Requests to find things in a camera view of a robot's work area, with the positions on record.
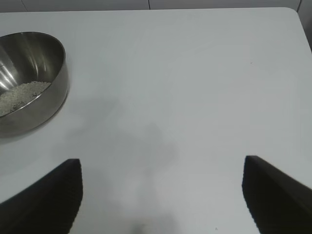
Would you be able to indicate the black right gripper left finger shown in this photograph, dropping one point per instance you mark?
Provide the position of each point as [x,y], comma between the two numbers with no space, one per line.
[41,200]

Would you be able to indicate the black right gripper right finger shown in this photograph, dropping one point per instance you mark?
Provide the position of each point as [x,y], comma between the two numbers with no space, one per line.
[278,197]

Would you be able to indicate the white uncooked rice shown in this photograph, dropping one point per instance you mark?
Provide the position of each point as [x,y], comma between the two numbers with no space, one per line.
[22,93]

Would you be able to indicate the stainless steel mixing bowl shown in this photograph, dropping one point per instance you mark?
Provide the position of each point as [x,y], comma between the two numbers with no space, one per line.
[34,63]

